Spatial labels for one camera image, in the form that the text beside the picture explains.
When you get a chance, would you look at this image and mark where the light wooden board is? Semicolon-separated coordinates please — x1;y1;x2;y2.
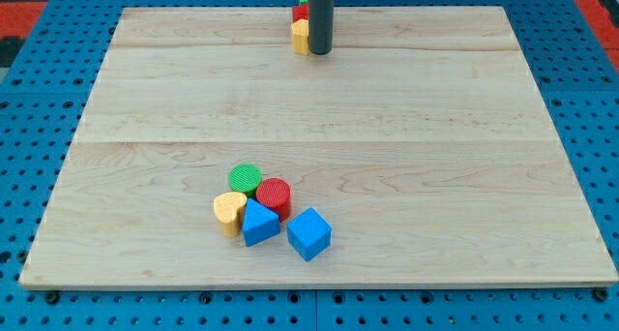
19;7;618;290

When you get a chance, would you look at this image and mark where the yellow block behind rod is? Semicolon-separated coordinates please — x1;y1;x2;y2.
290;19;310;55

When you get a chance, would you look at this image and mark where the green cylinder block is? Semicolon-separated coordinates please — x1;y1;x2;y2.
228;164;262;198

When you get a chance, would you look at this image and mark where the red block behind rod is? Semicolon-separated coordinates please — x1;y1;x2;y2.
292;3;310;22

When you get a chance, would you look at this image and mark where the dark grey cylindrical pointer rod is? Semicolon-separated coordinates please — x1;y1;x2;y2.
308;0;335;55

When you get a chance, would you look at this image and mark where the blue triangle block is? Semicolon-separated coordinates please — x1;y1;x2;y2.
242;198;280;247

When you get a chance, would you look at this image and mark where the red cylinder block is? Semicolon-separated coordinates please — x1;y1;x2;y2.
255;177;292;222

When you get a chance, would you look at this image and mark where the blue cube block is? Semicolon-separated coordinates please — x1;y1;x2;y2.
286;207;332;261

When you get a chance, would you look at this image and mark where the yellow heart block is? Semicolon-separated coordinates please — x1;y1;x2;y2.
213;192;248;237

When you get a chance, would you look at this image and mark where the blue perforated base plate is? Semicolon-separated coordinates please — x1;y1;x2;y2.
1;0;618;330

